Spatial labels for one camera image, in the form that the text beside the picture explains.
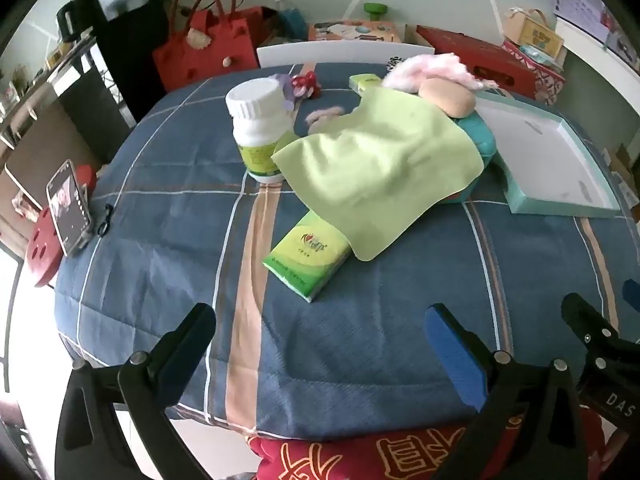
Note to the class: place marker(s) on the red plastic stool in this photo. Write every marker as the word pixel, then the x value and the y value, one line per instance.
pixel 42 255

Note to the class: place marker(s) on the teal shallow cardboard box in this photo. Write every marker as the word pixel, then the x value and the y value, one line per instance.
pixel 540 160

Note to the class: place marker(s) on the light green cloth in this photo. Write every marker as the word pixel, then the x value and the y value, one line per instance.
pixel 380 175

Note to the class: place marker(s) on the red cardboard box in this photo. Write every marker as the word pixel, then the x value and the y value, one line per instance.
pixel 475 57

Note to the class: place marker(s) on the white pill bottle green label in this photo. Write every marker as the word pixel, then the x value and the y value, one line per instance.
pixel 255 125

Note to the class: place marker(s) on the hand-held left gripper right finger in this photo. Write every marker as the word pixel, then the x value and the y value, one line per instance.
pixel 455 360

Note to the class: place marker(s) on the red patterned tin box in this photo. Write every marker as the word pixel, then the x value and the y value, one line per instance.
pixel 547 82

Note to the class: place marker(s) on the red pink chenille bow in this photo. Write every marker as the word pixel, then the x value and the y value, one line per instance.
pixel 305 82

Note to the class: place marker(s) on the blue plaid blanket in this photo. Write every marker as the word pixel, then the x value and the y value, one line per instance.
pixel 350 345

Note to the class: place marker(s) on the smartphone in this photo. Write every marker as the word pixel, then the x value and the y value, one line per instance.
pixel 70 205

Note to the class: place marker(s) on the black cabinet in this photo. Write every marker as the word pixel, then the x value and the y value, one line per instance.
pixel 120 60

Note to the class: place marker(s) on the green tissue packet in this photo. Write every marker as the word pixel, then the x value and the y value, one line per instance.
pixel 307 255
pixel 366 84

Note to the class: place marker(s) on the light blue plastic packet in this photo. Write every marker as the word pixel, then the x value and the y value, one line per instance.
pixel 537 54

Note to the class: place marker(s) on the small black clip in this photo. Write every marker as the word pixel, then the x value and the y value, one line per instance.
pixel 103 222

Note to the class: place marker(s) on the white curved desk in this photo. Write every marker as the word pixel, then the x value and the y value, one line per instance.
pixel 610 60

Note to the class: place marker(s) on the white bed board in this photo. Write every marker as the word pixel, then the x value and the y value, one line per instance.
pixel 345 53

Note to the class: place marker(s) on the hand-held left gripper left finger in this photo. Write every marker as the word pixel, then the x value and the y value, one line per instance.
pixel 187 347

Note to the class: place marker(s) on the orange toy box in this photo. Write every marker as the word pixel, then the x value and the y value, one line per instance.
pixel 355 31

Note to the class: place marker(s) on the beige carry box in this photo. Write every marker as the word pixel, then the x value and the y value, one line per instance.
pixel 532 30

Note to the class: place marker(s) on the green dumbbell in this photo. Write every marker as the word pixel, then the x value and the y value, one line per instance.
pixel 375 10

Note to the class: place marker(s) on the red tote bag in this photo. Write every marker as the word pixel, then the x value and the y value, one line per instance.
pixel 205 50

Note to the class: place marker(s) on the blue pump bottle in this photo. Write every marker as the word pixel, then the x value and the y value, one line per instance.
pixel 290 21

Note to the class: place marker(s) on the red cloth gold print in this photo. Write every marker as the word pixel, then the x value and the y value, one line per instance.
pixel 380 455

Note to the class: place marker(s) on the brown wooden cabinet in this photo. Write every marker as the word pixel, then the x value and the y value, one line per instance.
pixel 35 150

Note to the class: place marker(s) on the purple thin cloth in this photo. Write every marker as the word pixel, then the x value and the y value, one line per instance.
pixel 284 91

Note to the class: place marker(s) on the leopard print scrunchie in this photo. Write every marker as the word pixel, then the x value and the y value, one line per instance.
pixel 394 60

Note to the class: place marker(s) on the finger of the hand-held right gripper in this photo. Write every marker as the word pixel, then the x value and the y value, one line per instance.
pixel 632 292
pixel 585 322

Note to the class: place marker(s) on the pink fluffy cloth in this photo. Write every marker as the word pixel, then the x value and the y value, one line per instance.
pixel 430 71

